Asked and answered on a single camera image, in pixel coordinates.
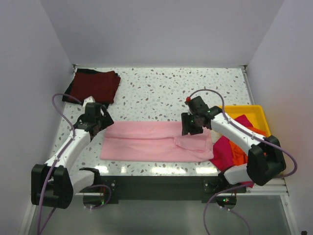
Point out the yellow plastic bin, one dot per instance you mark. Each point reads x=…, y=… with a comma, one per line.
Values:
x=250, y=116

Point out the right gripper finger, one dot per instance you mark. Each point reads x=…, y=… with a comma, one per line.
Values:
x=185, y=120
x=194, y=129

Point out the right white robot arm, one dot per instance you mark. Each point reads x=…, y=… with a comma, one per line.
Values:
x=265, y=159

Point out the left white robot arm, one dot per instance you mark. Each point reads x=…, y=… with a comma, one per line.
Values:
x=51, y=183

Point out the pink t shirt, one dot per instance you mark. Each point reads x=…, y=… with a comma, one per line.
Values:
x=155, y=141

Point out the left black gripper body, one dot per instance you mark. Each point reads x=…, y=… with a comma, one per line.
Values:
x=99, y=119

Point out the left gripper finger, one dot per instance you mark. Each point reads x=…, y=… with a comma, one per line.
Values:
x=106, y=119
x=98, y=127

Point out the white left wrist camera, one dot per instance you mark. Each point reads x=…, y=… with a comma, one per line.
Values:
x=87, y=100

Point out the folded black t shirt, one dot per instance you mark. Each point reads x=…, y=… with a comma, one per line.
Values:
x=71, y=90

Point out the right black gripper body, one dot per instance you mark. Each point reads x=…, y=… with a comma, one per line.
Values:
x=195, y=116

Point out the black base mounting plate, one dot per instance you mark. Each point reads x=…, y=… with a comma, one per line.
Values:
x=160, y=188

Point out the folded dark red t shirt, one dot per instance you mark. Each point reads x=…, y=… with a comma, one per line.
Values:
x=94, y=85

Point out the magenta t shirt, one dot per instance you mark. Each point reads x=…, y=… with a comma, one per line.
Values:
x=222, y=159

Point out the orange t shirt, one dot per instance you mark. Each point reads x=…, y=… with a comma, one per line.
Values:
x=239, y=157

